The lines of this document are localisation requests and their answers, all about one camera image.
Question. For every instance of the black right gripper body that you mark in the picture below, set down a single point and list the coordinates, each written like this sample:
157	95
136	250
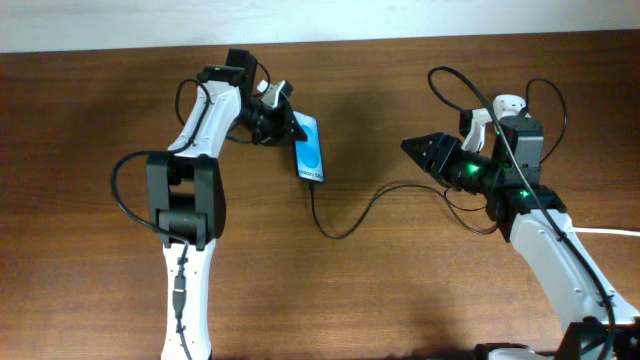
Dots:
472	171

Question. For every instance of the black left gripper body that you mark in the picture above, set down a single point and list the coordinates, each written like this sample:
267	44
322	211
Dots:
268	124

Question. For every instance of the blue Galaxy smartphone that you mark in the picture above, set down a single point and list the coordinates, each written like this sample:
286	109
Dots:
309	162

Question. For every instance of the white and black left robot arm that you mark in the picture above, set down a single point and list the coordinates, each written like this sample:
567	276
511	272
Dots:
185	190

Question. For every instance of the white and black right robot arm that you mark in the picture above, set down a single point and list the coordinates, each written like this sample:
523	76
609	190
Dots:
597	323

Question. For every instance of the white USB charger adapter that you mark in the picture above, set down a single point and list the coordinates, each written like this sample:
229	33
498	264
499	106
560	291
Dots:
510	106

